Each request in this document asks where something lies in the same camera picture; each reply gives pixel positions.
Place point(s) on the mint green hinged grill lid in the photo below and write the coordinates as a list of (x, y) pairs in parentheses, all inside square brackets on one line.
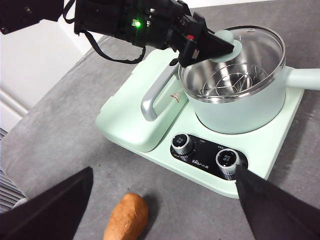
[(125, 125)]

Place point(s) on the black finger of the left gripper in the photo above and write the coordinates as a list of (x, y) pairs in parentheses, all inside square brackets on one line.
[(212, 47), (210, 30)]

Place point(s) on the mint green breakfast cooker base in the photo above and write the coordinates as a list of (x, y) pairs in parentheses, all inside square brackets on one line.
[(200, 185)]

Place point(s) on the glass pot lid green knob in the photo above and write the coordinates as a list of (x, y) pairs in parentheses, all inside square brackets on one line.
[(223, 36)]

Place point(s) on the silver control knob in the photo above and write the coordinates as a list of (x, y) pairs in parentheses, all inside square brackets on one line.
[(226, 160), (182, 143)]

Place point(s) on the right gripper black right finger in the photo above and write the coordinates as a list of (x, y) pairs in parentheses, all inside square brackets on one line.
[(280, 215)]

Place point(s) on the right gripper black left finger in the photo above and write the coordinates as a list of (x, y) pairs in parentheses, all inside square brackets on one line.
[(45, 215)]

